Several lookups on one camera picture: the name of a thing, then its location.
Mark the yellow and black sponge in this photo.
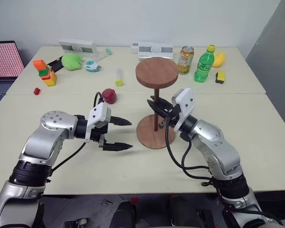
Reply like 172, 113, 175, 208
215, 71, 226, 85

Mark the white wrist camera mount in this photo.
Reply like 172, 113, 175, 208
85, 102, 112, 143
171, 87, 196, 132

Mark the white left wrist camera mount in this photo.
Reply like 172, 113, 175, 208
85, 102, 112, 143

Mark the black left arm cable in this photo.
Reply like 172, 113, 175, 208
51, 92, 106, 172

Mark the clear tube with teal cap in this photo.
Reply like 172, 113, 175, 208
94, 47, 113, 60

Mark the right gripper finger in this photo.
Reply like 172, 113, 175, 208
146, 99, 170, 117
150, 95, 173, 110

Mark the clear tube with yellow cap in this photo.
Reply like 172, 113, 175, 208
114, 68, 124, 87

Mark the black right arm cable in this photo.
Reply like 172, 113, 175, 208
164, 118, 226, 191

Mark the wooden pole with round disc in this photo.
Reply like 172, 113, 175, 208
135, 57, 180, 132

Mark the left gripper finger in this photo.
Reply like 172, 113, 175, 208
108, 115, 133, 127
102, 142, 134, 152

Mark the dark rounded shape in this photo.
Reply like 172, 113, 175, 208
108, 200, 137, 228

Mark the yellow plush toy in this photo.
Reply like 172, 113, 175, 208
211, 51, 227, 68

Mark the orange drink can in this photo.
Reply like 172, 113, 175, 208
178, 46, 195, 76

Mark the multicolour toy block tower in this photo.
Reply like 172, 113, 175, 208
33, 59, 58, 87

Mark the laptop with pink screen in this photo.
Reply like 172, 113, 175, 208
0, 40, 26, 113

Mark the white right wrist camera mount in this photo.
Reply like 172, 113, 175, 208
171, 87, 196, 132

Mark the flat black card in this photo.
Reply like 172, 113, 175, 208
47, 56, 64, 73

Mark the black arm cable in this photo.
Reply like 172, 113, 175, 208
51, 92, 106, 172
164, 118, 226, 191

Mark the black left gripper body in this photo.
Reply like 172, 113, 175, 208
89, 123, 110, 150

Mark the teal and white small device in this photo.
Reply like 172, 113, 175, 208
85, 60, 103, 73

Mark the green plastic bottle yellow cap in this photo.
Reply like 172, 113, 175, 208
193, 44, 216, 84

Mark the white box with grey panels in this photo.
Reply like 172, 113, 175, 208
58, 38, 97, 59

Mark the green plush toy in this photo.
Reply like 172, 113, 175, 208
61, 52, 84, 71

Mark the red apple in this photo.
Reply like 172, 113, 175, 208
102, 88, 117, 105

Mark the round wooden base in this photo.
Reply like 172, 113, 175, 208
136, 114, 175, 150

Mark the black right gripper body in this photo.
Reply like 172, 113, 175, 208
164, 104, 182, 128

